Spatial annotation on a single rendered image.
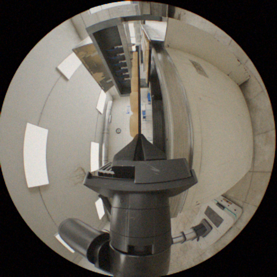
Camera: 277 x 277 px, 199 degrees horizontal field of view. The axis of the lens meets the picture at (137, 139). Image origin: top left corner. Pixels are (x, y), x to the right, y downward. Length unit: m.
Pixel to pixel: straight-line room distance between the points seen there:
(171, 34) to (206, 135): 0.46
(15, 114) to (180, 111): 2.19
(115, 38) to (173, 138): 0.58
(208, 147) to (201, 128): 0.05
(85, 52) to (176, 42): 0.49
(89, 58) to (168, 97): 0.55
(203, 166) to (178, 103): 0.18
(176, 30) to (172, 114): 0.43
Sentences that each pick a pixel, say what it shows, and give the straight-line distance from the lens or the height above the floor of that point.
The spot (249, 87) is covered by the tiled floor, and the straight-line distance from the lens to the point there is 1.06.
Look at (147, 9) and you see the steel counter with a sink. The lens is 3.12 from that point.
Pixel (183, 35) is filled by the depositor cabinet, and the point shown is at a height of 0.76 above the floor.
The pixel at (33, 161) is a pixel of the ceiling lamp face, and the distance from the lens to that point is 2.06.
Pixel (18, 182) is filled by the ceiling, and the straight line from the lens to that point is 2.17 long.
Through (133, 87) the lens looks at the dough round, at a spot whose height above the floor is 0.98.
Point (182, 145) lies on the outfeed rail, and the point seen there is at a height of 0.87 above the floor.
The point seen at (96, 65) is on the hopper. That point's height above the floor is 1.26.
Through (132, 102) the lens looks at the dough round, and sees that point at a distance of 0.18.
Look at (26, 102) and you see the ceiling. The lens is 2.15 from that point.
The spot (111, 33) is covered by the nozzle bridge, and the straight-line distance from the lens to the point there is 0.58.
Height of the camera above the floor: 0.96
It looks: 4 degrees up
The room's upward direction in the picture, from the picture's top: 90 degrees counter-clockwise
